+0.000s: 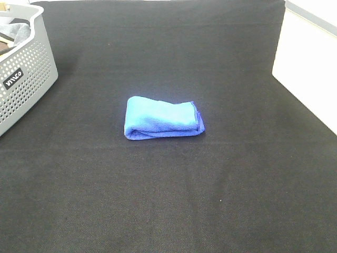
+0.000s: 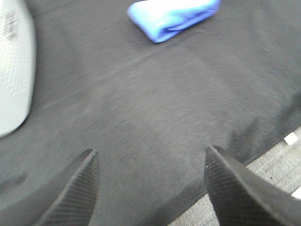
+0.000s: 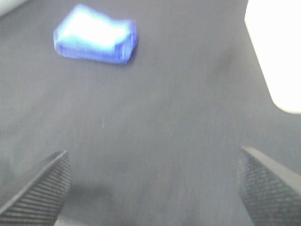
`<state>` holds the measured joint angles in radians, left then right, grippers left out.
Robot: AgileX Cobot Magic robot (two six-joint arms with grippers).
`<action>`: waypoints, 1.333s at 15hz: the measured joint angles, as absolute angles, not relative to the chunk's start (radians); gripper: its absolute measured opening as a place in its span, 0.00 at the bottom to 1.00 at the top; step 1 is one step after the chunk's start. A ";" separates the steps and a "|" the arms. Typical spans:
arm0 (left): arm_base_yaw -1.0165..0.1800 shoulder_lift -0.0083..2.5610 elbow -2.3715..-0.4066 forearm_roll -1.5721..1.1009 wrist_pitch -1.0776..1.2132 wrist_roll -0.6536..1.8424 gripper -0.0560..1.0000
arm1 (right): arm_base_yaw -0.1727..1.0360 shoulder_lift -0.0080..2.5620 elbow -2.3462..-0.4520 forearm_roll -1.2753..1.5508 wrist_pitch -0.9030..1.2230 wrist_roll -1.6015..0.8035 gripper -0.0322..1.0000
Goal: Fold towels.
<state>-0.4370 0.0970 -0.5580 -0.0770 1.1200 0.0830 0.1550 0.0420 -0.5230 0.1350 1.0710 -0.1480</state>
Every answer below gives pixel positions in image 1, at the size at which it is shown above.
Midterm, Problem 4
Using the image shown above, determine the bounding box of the blue microfiber towel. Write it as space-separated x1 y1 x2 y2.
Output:
124 96 205 140

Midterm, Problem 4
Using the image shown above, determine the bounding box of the black tablecloth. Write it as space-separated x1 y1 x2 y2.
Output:
1 1 336 252

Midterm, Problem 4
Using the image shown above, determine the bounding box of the white plastic storage box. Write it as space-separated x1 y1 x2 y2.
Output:
272 1 336 133

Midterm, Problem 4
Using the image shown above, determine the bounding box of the grey perforated plastic basket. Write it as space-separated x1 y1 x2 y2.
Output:
1 3 58 134

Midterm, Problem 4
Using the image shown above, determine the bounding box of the black basket brand label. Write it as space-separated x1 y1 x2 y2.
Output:
3 68 24 90

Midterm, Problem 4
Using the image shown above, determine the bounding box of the grey towel in basket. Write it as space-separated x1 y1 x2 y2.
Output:
1 23 31 47

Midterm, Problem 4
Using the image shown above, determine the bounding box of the yellow cloth in basket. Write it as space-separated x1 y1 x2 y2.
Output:
0 33 14 44

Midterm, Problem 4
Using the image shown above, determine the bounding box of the brown cloth in basket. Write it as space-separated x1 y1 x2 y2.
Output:
0 42 12 56

